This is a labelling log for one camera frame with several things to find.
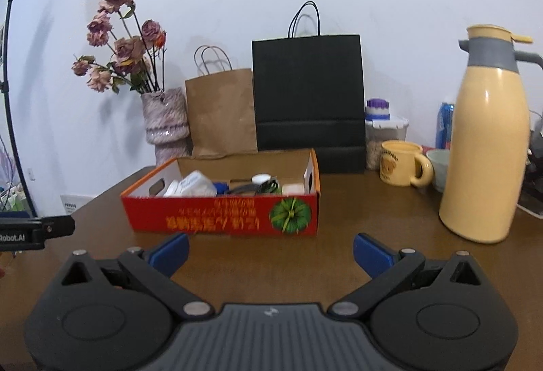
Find white tube bottle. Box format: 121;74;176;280
163;180;180;197

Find black paper bag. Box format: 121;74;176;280
252;18;366;174

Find blue plastic cap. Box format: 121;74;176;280
213;182;229;196

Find clear food storage container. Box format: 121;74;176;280
366;116;409;171

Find small white round lid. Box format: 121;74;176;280
251;174;272;184

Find white yellow power adapter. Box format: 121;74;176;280
282;183;305;196

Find black braided cable bundle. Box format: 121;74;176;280
226;179;281;197

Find yellow thermos jug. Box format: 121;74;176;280
439;25;542;244

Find blue soda can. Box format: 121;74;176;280
434;102;455;150

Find red cardboard pumpkin box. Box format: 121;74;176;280
120;150;320;237

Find dried pink flower bouquet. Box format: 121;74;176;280
71;0;167;95

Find translucent white plastic container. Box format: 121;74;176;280
175;170;217;197

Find purple white ceramic vase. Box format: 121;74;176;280
141;87;190;166

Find purple white small jar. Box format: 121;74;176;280
366;98;390;120

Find white box on floor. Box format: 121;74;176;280
60;194;95;215

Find yellow ceramic mug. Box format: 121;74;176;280
379;140;433;188

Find brown paper bag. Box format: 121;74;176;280
185;45;258;158

